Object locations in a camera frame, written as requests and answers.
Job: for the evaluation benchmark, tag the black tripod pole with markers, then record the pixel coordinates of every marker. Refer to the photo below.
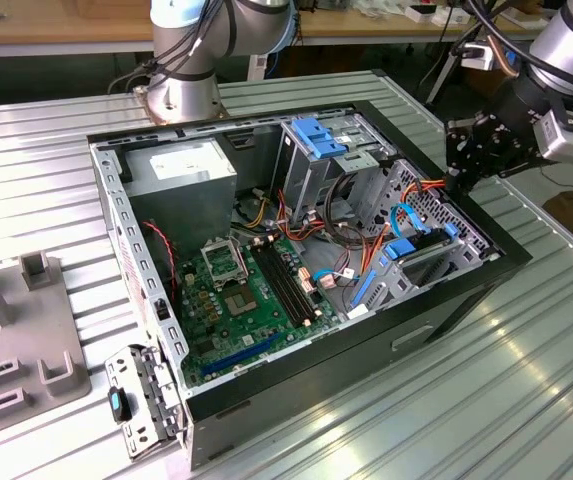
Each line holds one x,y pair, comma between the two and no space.
446,75

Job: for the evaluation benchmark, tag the white board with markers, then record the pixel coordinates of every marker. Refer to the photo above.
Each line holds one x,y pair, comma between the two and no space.
556,182

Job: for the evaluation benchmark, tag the brown arm base plate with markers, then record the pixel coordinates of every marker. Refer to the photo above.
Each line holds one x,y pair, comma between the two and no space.
142,100

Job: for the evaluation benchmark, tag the hard disk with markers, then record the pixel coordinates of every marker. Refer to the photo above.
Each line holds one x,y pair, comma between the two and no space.
401,248

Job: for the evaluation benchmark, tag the blue plastic drive latch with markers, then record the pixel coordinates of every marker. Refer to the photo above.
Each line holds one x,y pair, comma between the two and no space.
318,137

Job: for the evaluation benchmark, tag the grey metal drive cage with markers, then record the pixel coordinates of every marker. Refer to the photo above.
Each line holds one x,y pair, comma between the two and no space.
306,185

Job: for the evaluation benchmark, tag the green motherboard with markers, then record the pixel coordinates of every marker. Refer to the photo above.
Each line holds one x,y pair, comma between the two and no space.
236,335

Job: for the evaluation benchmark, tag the flat cardboard piece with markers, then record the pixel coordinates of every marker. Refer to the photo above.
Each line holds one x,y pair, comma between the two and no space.
521,21

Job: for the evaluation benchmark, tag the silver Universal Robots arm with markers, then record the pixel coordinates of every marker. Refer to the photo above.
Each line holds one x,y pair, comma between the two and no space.
186,105

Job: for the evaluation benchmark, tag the black open PC case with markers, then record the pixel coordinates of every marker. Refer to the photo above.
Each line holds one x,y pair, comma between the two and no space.
316,380

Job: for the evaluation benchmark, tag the blue black bracket latch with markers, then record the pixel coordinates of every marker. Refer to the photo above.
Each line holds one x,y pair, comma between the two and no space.
118,405

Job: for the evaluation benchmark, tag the small white camera box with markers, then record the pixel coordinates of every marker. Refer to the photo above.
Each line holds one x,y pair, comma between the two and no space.
476,56

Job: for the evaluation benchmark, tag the blue expansion slot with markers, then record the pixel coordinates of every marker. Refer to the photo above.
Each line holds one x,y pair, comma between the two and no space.
238,356

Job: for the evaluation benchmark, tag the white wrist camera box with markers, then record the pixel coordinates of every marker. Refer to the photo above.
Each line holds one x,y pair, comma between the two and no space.
566,142

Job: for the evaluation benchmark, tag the grey power supply unit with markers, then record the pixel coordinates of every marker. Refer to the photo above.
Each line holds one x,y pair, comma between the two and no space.
181,210

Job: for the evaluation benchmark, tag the perforated metal disk bay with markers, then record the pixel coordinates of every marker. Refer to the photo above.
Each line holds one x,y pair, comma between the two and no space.
391,292

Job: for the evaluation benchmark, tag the black RAM slot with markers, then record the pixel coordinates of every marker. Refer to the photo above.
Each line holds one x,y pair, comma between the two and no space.
280,285
290,280
285,282
295,277

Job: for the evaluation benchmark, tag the grey parts rack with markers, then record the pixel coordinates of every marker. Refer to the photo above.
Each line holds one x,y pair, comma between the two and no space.
26,320

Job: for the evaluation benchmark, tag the CPU socket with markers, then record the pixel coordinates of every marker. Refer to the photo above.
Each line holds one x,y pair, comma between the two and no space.
240,300

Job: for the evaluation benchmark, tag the silver card retention bracket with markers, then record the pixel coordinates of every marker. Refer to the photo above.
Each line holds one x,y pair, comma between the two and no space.
141,400

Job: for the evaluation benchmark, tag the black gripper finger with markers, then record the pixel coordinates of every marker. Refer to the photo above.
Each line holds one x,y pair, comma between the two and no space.
461,140
501,157

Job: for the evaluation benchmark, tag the white box black top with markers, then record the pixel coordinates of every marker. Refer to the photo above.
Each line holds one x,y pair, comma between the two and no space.
420,12

